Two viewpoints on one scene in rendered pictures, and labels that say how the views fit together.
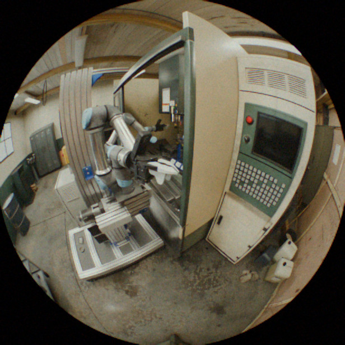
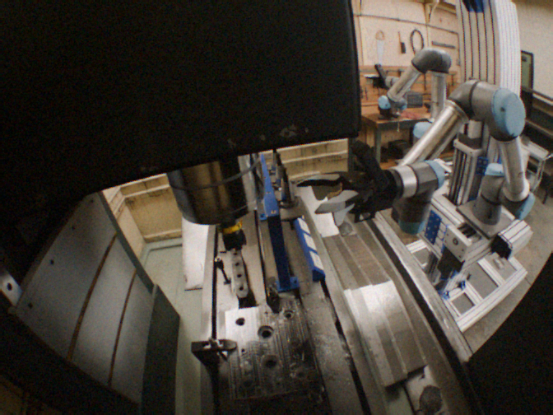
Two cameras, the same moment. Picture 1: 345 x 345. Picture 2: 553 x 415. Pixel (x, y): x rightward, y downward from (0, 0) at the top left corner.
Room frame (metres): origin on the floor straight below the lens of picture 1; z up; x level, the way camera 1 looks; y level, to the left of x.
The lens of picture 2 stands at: (2.09, 0.24, 1.64)
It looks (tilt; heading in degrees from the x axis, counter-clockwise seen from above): 34 degrees down; 211
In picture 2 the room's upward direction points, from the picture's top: 9 degrees counter-clockwise
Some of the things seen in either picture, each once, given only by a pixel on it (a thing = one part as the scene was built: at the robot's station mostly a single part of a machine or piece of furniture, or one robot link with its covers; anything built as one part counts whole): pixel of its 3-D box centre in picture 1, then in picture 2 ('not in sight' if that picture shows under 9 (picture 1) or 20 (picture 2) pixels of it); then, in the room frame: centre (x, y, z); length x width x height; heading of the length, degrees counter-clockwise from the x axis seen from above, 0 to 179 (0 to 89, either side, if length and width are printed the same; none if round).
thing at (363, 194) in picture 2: not in sight; (355, 193); (1.66, 0.16, 1.38); 0.09 x 0.05 x 0.02; 155
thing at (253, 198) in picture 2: (175, 117); (213, 169); (1.80, -0.05, 1.47); 0.16 x 0.16 x 0.12
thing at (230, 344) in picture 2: not in sight; (216, 349); (1.93, -0.13, 0.97); 0.13 x 0.03 x 0.15; 124
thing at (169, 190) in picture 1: (159, 178); (360, 296); (1.40, 0.17, 0.70); 0.90 x 0.30 x 0.16; 34
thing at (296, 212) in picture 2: not in sight; (292, 212); (1.55, -0.04, 1.21); 0.07 x 0.05 x 0.01; 124
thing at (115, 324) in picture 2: not in sight; (103, 305); (2.05, -0.41, 1.16); 0.48 x 0.05 x 0.51; 34
